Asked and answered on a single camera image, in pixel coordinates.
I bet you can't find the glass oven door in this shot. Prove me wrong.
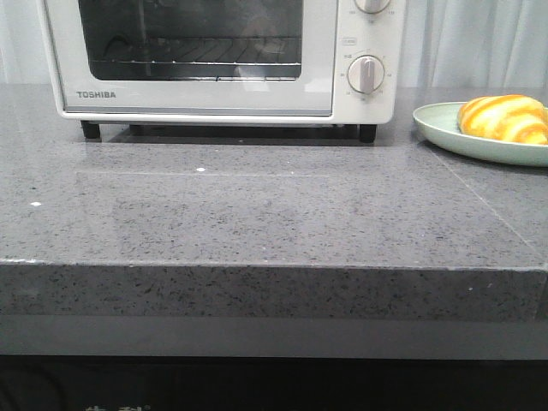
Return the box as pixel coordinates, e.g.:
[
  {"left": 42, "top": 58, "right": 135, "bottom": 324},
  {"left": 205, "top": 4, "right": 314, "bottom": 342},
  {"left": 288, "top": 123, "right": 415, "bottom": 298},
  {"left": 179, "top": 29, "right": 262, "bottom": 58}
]
[{"left": 40, "top": 1, "right": 337, "bottom": 116}]

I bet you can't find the orange striped croissant bread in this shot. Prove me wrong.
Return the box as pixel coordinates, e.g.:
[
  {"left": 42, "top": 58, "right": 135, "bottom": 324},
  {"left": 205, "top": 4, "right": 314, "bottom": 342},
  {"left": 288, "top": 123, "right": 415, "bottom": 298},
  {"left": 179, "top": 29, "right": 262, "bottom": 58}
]
[{"left": 457, "top": 94, "right": 547, "bottom": 146}]

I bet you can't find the lower oven control knob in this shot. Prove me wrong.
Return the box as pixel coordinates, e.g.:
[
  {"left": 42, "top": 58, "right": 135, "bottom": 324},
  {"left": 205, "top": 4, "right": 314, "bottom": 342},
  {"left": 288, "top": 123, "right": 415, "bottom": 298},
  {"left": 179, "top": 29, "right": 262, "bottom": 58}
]
[{"left": 347, "top": 56, "right": 385, "bottom": 95}]

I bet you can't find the oven control knob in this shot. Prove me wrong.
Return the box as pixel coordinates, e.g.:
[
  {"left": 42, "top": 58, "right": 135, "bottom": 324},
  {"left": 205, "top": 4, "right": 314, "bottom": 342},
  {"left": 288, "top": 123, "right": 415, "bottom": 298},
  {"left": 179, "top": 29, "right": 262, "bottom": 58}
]
[
  {"left": 354, "top": 0, "right": 390, "bottom": 15},
  {"left": 347, "top": 56, "right": 385, "bottom": 95}
]

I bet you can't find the white Toshiba toaster oven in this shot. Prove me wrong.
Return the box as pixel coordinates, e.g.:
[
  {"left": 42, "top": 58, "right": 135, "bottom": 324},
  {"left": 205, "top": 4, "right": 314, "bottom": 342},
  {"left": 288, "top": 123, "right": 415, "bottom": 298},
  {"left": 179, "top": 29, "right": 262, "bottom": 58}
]
[{"left": 37, "top": 1, "right": 406, "bottom": 142}]

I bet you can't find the upper oven control knob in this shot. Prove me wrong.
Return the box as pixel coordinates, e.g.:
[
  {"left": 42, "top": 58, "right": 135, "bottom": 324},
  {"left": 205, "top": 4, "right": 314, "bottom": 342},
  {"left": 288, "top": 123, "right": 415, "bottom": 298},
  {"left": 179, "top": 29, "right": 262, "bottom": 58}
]
[{"left": 354, "top": 0, "right": 390, "bottom": 15}]

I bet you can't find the grey stone counter block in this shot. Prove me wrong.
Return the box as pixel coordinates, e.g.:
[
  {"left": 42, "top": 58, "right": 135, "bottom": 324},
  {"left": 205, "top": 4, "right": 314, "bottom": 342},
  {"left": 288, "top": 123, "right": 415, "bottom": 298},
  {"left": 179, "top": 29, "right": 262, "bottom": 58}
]
[{"left": 1, "top": 85, "right": 547, "bottom": 360}]

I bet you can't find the light green round plate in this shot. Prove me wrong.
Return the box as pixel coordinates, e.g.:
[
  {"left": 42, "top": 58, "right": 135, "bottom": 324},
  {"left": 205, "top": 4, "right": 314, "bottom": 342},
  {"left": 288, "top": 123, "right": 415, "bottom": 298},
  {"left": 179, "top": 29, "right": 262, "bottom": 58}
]
[{"left": 413, "top": 102, "right": 547, "bottom": 167}]

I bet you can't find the metal wire oven rack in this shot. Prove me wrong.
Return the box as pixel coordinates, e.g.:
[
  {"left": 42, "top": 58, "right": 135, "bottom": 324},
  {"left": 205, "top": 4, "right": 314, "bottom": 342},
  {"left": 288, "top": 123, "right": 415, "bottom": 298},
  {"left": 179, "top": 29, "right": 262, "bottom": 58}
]
[{"left": 89, "top": 35, "right": 302, "bottom": 69}]

